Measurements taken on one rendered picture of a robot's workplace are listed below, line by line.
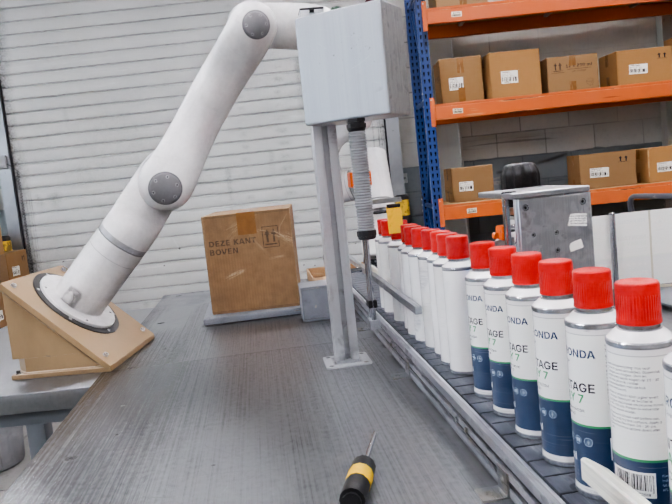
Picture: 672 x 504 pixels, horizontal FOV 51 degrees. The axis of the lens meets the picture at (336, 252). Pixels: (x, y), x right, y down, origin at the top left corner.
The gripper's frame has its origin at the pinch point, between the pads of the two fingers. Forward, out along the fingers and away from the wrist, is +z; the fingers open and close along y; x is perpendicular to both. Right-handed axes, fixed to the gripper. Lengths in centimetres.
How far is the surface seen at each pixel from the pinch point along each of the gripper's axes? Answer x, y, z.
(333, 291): -27.6, -16.0, 6.8
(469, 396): -64, -3, 30
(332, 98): -46, -13, -24
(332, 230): -30.6, -14.9, -4.4
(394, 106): -50, -3, -20
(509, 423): -75, -2, 34
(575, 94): 270, 200, -166
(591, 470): -100, -4, 38
